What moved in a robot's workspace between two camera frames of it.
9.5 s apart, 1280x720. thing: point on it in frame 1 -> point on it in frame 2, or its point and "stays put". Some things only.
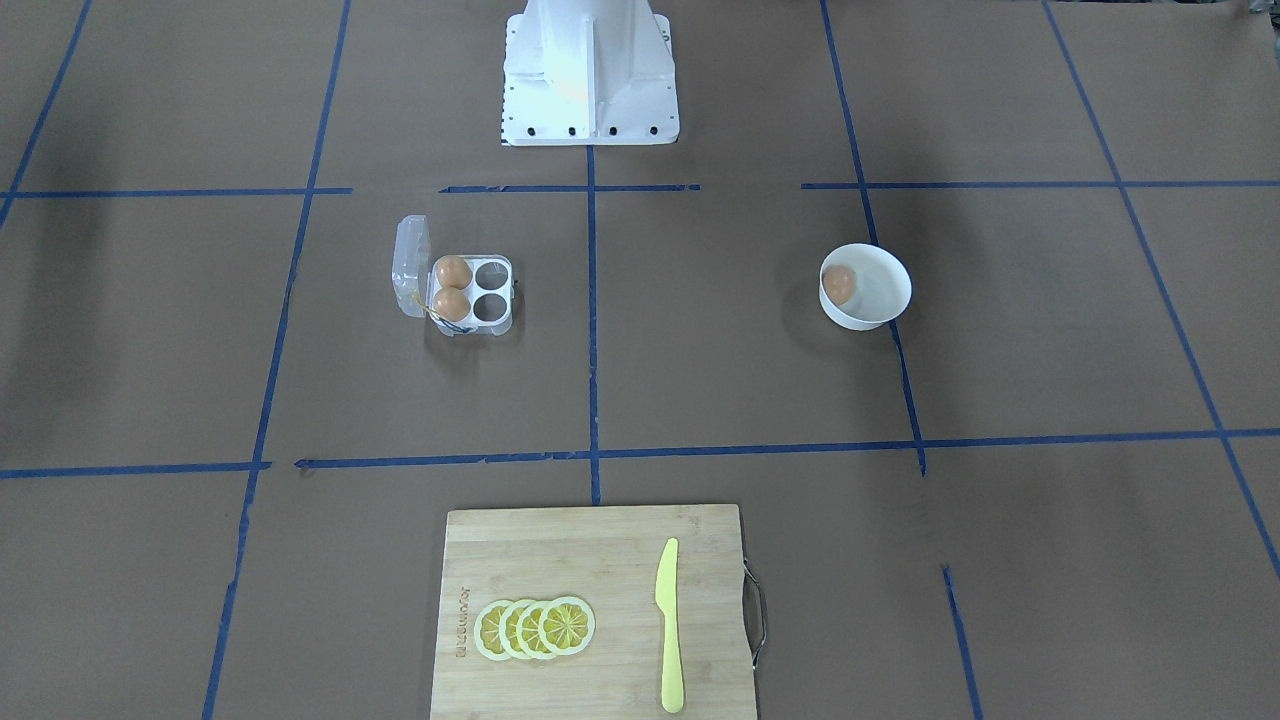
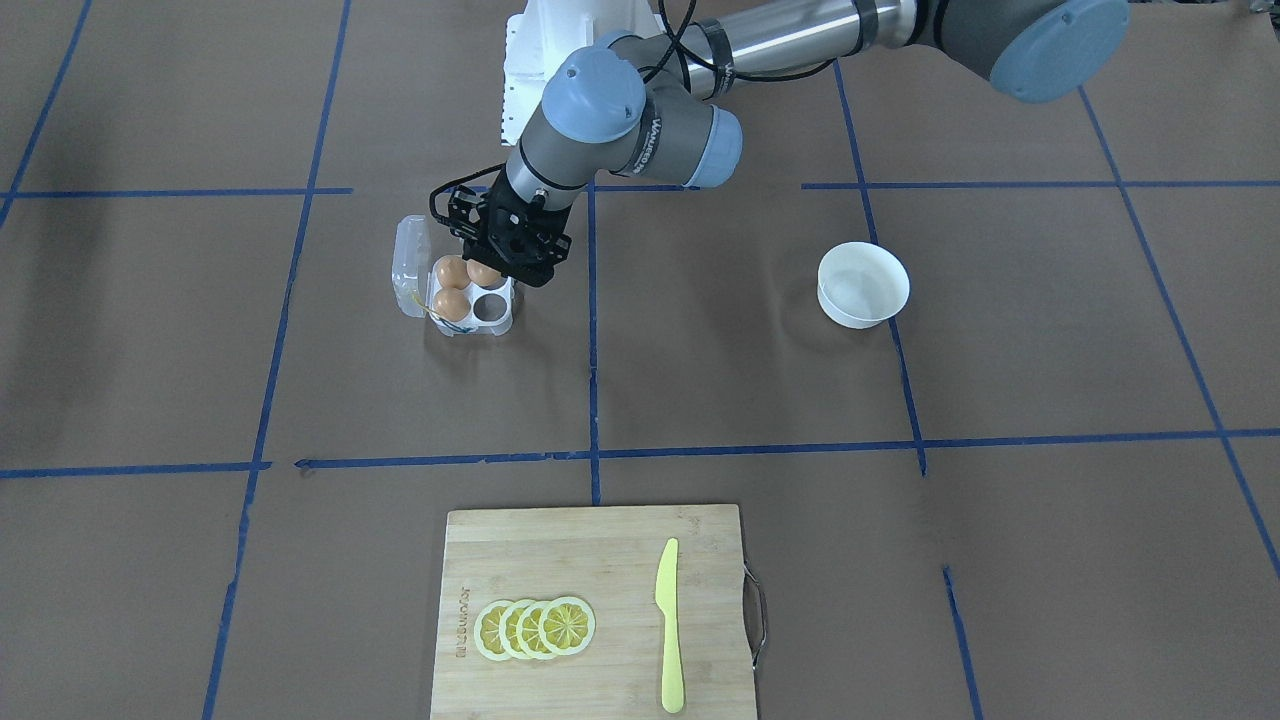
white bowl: [862, 285] stays put
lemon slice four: [487, 631] stays put
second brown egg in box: [452, 304] stays put
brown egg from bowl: [839, 282] -> [482, 274]
